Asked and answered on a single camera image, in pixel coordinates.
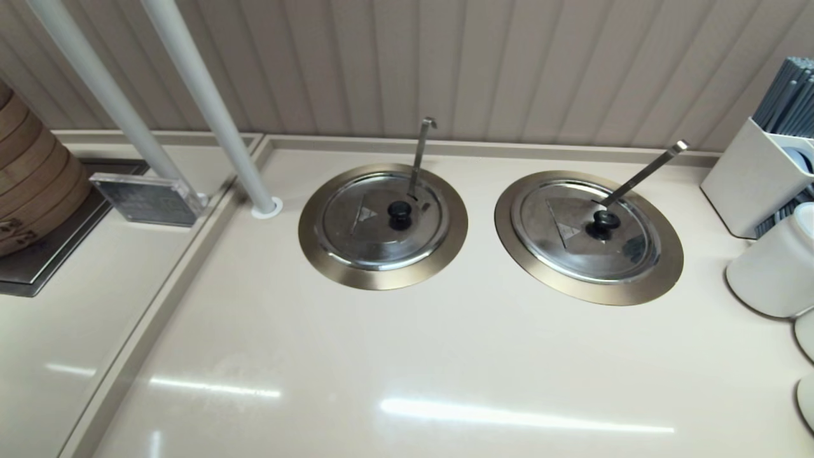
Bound steel pot lid black knob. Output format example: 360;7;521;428
316;173;450;271
511;179;662;284

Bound steel ladle with hooked handle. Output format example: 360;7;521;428
407;117;438;199

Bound white pole with base flange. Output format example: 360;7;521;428
140;0;284;220

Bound clear acrylic sign holder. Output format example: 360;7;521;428
89;173;207;228

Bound white cutlery holder box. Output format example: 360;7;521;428
700;116;814;240

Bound thin white pole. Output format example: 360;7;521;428
25;0;207;207

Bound white ceramic jar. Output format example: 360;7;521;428
726;202;814;319

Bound stacked bamboo steamer baskets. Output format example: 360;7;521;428
0;80;91;258

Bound white blue-rimmed round item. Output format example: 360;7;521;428
783;148;814;176

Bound grey chopsticks bundle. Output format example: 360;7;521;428
752;56;814;239

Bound steel ladle with straight handle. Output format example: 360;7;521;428
598;140;689;208

